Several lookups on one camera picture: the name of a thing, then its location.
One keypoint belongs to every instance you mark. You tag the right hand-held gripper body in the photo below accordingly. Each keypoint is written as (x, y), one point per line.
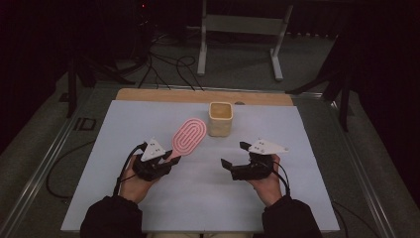
(254, 170)

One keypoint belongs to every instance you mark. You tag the person's left hand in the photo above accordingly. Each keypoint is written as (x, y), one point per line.
(133, 188)

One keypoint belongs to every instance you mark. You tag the aluminium floor rail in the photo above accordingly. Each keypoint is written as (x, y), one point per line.
(363, 181)
(39, 172)

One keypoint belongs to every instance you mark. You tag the beige square cup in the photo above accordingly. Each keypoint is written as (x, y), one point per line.
(220, 129)

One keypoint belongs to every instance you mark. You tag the black floor bracket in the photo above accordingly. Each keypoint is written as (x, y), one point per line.
(79, 124)

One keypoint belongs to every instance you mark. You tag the person's right hand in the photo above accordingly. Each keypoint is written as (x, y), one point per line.
(269, 190)

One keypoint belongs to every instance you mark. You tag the pale grey table sheet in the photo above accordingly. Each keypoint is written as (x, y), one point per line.
(198, 198)

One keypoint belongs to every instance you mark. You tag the white metal stand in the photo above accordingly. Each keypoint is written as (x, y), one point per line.
(244, 24)

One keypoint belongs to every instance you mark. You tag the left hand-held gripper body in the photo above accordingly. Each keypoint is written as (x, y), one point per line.
(152, 170)

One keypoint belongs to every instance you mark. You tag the pink hairbrush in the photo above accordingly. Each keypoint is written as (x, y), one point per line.
(189, 135)

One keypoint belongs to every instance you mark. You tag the black tripod stand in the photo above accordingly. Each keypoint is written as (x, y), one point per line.
(344, 99)
(71, 92)

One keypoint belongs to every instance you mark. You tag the grey round table grommet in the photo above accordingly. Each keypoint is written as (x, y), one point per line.
(239, 103)

